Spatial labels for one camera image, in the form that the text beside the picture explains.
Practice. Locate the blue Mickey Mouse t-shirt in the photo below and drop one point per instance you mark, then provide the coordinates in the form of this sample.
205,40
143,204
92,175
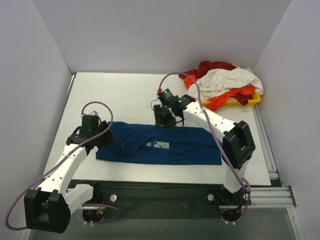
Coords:
146,144

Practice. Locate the white t-shirt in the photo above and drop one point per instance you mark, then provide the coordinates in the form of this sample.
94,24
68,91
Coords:
219,81

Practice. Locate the dark red t-shirt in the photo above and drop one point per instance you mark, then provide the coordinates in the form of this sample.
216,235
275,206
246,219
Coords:
206,65

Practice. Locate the orange t-shirt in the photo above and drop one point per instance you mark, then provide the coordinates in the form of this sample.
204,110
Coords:
248,90

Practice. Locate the yellow plastic bin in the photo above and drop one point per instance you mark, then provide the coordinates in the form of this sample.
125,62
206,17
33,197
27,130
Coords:
250,101

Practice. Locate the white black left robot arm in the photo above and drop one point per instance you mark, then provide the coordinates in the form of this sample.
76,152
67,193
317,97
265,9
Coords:
50,206

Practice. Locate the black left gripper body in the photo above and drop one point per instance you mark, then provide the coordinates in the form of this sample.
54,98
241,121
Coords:
106,137

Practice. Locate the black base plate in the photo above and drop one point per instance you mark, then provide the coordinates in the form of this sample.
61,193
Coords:
160,210

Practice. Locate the aluminium mounting rail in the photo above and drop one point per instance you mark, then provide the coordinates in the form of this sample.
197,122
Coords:
116,192

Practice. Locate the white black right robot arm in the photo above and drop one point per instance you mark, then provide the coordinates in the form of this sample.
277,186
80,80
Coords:
233,139

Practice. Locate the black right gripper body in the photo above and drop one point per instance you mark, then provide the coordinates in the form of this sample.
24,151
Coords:
162,118

